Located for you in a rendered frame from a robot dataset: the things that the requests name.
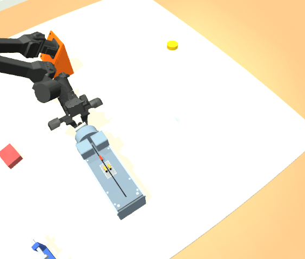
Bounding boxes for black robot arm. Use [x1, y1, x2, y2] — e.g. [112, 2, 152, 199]
[0, 31, 90, 117]

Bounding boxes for yellow short cylinder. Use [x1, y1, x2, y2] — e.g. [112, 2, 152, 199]
[167, 40, 178, 50]

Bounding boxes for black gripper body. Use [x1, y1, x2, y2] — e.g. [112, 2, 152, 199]
[48, 91, 103, 131]

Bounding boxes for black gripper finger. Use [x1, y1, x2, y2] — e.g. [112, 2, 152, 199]
[65, 120, 78, 128]
[80, 112, 91, 125]

